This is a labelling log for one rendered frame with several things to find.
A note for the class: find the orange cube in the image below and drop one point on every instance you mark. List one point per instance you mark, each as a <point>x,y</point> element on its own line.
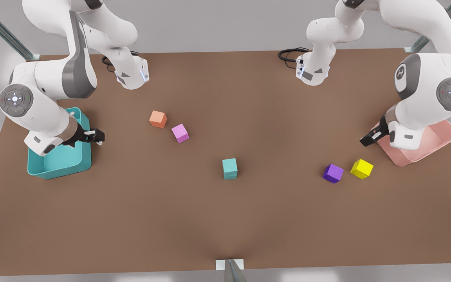
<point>157,119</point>

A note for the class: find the yellow cube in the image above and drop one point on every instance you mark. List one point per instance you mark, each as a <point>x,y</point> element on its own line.
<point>361,169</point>

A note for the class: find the pink cube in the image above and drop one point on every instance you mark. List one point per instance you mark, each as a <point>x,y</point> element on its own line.
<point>180,133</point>

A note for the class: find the teal cube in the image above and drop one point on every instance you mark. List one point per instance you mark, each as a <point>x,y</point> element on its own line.
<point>230,169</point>

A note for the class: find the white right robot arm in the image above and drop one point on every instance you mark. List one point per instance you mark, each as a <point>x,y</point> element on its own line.
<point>45,78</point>

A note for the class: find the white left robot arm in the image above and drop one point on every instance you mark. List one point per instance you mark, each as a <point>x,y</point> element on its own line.
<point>425,74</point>

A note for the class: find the pink plastic tray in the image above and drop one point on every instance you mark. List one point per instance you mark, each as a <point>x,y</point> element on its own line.
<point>433,141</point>

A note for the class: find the teal plastic tray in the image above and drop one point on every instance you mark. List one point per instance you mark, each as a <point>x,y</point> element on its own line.
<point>63,156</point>

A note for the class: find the silver frame post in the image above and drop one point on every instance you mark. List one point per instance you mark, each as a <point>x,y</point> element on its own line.
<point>4,31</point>
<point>433,27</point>
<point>231,271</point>

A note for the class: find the purple cube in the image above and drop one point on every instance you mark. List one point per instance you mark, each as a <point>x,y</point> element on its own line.
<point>332,173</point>

